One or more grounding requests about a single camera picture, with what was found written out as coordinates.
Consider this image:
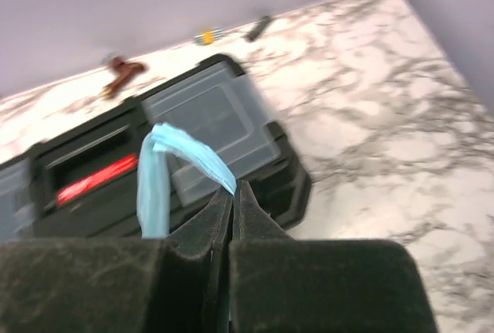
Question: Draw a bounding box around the brown faucet tap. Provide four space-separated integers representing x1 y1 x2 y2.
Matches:
101 56 147 98

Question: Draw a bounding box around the light blue plastic bag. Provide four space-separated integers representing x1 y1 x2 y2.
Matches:
137 123 236 239

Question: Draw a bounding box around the black plastic toolbox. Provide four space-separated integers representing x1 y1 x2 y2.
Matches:
1 54 312 242

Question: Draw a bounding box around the yellow white small connector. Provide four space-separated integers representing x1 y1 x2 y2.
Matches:
194 29 223 46

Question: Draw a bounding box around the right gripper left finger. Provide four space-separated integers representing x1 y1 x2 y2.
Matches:
1 190 232 332

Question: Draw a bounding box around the small black clip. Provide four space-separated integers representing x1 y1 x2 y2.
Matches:
245 15 272 42

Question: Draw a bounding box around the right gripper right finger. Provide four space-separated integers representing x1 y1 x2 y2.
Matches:
229 181 438 332

